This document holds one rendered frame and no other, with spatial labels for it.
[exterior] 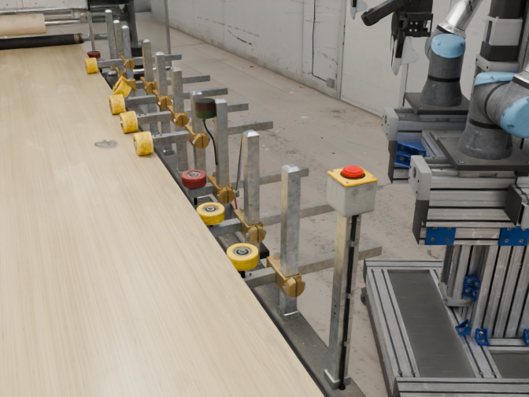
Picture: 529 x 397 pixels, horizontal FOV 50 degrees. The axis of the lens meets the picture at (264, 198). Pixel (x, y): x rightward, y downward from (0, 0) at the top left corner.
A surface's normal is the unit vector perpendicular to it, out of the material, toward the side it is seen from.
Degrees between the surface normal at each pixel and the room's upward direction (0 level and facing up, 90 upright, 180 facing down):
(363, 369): 0
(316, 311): 0
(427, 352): 0
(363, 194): 90
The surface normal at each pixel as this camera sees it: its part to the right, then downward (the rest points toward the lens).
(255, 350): 0.00, -0.89
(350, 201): 0.40, 0.41
